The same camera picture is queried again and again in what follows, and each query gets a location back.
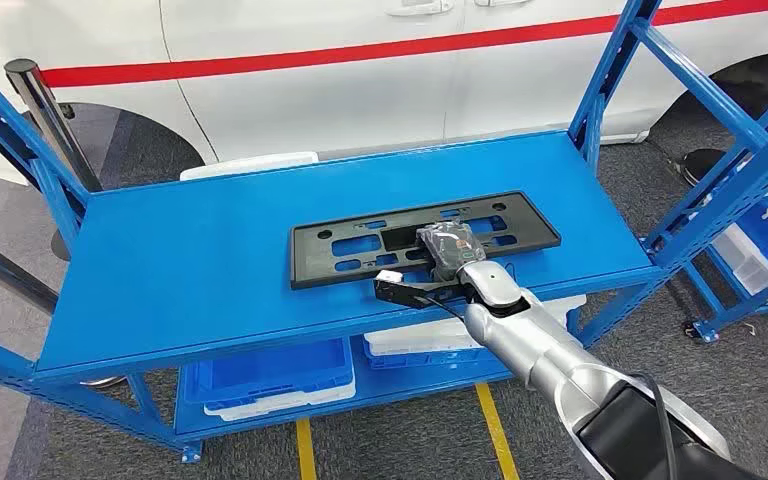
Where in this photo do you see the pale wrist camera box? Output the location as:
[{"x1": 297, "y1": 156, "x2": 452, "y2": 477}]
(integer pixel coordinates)
[{"x1": 373, "y1": 269, "x2": 471, "y2": 311}]

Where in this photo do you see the large blue metal shelf rack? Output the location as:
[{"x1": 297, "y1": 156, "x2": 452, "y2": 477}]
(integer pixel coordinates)
[{"x1": 0, "y1": 0, "x2": 768, "y2": 465}]

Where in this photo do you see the black round stanchion base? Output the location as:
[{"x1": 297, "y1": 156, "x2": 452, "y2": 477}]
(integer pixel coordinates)
[{"x1": 680, "y1": 148, "x2": 730, "y2": 188}]

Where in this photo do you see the blue wheeled shelf rack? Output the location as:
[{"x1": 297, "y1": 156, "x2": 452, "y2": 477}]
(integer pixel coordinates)
[{"x1": 682, "y1": 168, "x2": 768, "y2": 344}]

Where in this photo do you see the black plastic plate frame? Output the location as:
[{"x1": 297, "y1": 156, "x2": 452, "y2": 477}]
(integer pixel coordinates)
[{"x1": 289, "y1": 191, "x2": 563, "y2": 291}]

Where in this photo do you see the chrome stanchion post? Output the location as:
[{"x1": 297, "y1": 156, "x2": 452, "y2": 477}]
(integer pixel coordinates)
[
  {"x1": 3, "y1": 58, "x2": 104, "y2": 195},
  {"x1": 0, "y1": 225, "x2": 61, "y2": 316}
]

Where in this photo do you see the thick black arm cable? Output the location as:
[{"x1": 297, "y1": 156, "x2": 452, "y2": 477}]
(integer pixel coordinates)
[{"x1": 629, "y1": 372, "x2": 680, "y2": 480}]

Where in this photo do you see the thin black camera cable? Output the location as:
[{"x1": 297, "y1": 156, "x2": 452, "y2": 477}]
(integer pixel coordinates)
[{"x1": 423, "y1": 294, "x2": 471, "y2": 324}]

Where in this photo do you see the white plastic bin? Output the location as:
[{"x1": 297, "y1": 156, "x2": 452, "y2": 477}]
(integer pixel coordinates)
[
  {"x1": 203, "y1": 378, "x2": 357, "y2": 423},
  {"x1": 711, "y1": 168, "x2": 768, "y2": 296},
  {"x1": 364, "y1": 294, "x2": 587, "y2": 357},
  {"x1": 179, "y1": 151, "x2": 320, "y2": 181}
]

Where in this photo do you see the white car with red stripe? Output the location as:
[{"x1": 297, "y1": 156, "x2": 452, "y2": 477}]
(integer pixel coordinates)
[{"x1": 0, "y1": 0, "x2": 768, "y2": 187}]

